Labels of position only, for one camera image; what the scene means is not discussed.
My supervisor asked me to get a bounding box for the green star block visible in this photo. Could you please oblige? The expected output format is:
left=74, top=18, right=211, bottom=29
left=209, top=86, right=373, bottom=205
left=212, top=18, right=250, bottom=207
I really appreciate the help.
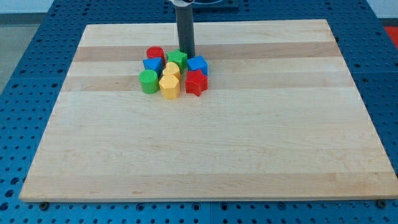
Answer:
left=166, top=49, right=188, bottom=72

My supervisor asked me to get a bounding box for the yellow heart block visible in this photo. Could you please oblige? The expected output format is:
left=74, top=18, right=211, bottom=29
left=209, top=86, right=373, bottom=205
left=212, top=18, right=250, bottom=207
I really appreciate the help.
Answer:
left=162, top=62, right=181, bottom=80

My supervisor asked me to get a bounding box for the blue perforated table plate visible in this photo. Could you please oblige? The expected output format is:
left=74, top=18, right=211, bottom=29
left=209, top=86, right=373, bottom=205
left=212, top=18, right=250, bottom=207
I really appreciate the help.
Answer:
left=1, top=0, right=397, bottom=223

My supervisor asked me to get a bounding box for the blue cube block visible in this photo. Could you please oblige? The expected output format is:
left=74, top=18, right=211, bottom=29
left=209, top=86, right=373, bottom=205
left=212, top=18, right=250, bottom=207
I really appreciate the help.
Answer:
left=187, top=55, right=208, bottom=76

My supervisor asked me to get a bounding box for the blue triangle block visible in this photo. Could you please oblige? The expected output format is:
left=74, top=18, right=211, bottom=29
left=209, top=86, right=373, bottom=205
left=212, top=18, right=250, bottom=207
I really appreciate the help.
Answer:
left=143, top=57, right=163, bottom=77

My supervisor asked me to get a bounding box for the yellow hexagon block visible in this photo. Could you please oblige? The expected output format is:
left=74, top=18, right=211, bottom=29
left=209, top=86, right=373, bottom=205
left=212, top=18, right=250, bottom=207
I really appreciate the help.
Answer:
left=159, top=75, right=180, bottom=100

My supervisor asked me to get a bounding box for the red cylinder block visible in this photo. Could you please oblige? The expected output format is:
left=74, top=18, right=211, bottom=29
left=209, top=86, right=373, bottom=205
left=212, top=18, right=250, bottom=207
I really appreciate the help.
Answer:
left=146, top=46, right=165, bottom=66

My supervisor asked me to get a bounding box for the light wooden board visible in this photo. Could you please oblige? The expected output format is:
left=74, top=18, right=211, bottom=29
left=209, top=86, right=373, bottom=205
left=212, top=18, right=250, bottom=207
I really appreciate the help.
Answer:
left=20, top=19, right=397, bottom=202

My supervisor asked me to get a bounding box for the red star block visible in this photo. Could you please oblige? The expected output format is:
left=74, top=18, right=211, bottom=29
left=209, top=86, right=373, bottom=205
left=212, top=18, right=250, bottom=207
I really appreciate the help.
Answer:
left=185, top=69, right=208, bottom=96

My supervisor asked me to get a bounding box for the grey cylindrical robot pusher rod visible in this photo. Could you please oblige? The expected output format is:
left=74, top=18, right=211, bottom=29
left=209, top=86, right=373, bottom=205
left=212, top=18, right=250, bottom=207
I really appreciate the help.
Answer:
left=173, top=0, right=195, bottom=58

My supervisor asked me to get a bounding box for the green cylinder block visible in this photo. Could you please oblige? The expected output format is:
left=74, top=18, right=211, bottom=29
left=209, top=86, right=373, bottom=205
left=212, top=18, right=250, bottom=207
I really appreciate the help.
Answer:
left=139, top=70, right=159, bottom=94

